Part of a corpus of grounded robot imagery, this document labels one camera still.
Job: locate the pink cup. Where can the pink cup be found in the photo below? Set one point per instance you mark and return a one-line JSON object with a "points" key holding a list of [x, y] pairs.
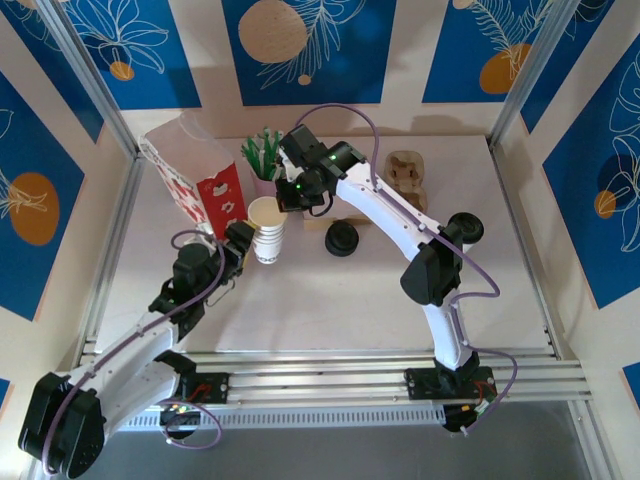
{"points": [[264, 186]]}

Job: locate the aluminium frame post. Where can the aluminium frame post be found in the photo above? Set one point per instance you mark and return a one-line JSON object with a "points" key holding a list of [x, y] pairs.
{"points": [[535, 70], [90, 75]]}

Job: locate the white wrapped stirrer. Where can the white wrapped stirrer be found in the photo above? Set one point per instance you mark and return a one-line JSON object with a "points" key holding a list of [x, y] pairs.
{"points": [[255, 167]]}

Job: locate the aluminium table side rail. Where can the aluminium table side rail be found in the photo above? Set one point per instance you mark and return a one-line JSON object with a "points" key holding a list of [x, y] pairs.
{"points": [[526, 250], [112, 250]]}

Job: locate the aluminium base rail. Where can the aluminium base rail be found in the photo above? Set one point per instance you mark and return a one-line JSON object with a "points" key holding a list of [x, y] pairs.
{"points": [[320, 380]]}

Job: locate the brown cardboard box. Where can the brown cardboard box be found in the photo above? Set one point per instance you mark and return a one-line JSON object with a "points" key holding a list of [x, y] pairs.
{"points": [[315, 225]]}

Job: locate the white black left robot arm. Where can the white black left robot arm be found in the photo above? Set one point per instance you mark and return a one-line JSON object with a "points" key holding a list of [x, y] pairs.
{"points": [[125, 350]]}

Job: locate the red white paper bag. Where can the red white paper bag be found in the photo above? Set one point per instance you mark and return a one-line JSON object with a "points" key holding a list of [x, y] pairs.
{"points": [[220, 195]]}

